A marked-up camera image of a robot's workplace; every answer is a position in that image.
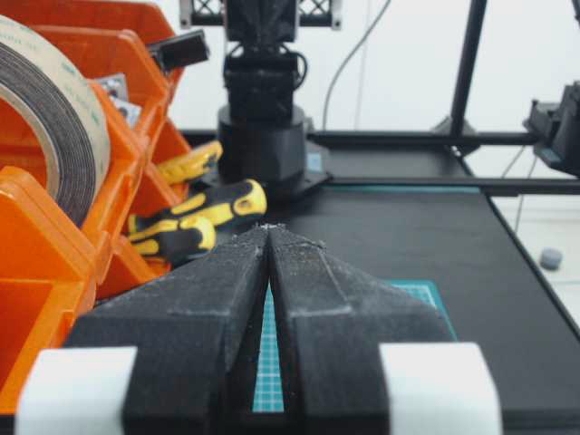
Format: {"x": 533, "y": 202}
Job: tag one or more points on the yellow utility knife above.
{"x": 192, "y": 165}

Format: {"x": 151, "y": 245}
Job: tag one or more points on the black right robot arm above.
{"x": 404, "y": 205}

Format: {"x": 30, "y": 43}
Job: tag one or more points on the orange plastic container rack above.
{"x": 51, "y": 270}

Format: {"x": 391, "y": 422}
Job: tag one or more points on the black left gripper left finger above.
{"x": 156, "y": 359}

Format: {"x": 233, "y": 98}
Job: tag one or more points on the teal cutting mat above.
{"x": 268, "y": 396}

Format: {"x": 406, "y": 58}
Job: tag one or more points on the black aluminium frame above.
{"x": 466, "y": 90}

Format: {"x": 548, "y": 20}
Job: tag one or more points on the large tape roll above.
{"x": 46, "y": 89}

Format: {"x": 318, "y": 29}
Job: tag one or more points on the small grey cap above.
{"x": 550, "y": 259}

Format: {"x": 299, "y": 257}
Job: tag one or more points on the yellow black screwdriver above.
{"x": 176, "y": 240}
{"x": 223, "y": 206}

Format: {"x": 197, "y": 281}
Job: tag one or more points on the black rectangular clip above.
{"x": 179, "y": 51}

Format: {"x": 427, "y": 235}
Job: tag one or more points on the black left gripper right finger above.
{"x": 361, "y": 357}

